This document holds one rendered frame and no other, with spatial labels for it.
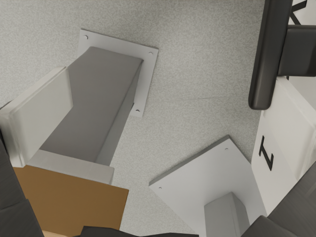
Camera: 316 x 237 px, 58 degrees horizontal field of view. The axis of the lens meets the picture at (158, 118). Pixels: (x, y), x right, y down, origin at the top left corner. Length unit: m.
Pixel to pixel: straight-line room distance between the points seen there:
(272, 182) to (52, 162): 0.31
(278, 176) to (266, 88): 0.09
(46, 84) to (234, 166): 1.19
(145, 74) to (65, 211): 0.82
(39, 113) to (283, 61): 0.14
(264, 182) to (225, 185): 1.10
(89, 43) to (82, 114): 0.53
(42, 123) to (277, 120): 0.13
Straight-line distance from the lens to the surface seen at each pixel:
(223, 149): 1.26
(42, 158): 0.46
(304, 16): 0.22
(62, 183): 0.42
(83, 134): 0.59
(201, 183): 1.36
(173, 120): 1.22
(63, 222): 0.38
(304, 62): 0.18
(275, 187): 0.25
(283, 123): 0.17
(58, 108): 0.18
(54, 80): 0.18
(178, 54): 1.11
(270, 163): 0.26
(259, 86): 0.18
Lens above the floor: 1.07
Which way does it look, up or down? 62 degrees down
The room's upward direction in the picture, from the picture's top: 170 degrees counter-clockwise
